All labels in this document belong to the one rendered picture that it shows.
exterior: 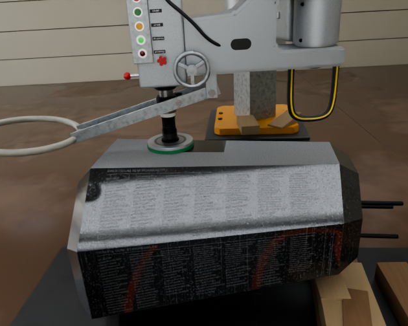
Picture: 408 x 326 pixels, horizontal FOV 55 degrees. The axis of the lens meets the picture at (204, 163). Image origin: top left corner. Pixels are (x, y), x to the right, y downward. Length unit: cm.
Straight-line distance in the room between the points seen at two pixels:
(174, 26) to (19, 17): 676
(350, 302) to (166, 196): 92
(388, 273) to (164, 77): 152
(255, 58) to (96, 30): 633
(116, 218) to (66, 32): 659
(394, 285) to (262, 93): 125
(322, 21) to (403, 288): 135
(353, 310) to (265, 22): 125
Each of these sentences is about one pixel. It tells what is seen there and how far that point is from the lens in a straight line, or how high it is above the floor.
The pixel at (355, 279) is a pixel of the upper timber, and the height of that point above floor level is 24.
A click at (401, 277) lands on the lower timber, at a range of 232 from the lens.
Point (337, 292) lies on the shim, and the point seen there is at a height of 26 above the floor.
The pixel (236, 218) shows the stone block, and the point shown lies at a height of 70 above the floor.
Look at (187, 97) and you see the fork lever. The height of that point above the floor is 110.
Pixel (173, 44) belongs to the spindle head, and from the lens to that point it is 163.
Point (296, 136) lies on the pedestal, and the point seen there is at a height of 74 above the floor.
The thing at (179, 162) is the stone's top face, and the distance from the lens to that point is 166.
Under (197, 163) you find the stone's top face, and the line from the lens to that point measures 164.
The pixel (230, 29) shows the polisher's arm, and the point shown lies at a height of 137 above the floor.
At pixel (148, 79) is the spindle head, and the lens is 166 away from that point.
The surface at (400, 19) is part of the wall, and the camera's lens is 848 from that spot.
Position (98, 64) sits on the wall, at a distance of 794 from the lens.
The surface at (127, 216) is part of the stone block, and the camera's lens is 161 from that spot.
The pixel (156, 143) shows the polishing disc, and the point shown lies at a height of 89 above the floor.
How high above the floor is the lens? 153
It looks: 24 degrees down
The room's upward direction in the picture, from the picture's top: 3 degrees counter-clockwise
